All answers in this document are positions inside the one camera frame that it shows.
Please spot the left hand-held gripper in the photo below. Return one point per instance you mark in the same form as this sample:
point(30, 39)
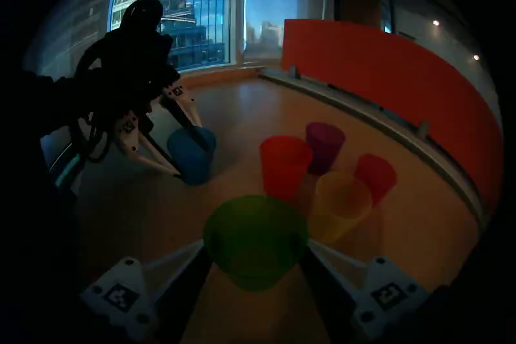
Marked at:
point(129, 65)

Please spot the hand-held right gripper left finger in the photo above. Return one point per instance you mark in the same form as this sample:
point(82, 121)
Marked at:
point(133, 283)

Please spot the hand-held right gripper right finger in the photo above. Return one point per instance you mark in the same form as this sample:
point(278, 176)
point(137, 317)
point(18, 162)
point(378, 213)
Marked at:
point(375, 287)

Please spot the blue plastic cup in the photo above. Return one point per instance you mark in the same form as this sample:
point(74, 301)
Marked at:
point(193, 156)

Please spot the green plastic cup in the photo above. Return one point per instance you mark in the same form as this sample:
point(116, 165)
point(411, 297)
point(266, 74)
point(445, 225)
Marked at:
point(256, 239)

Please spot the yellow plastic cup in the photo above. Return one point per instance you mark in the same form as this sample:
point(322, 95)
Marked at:
point(340, 207)

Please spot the red plastic cup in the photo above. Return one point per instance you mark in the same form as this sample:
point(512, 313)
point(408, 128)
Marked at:
point(284, 166)
point(377, 176)

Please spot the purple plastic cup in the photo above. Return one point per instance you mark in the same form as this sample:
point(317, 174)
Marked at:
point(324, 150)

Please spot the red desk screen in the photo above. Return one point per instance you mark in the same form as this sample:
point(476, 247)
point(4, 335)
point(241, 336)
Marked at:
point(403, 77)

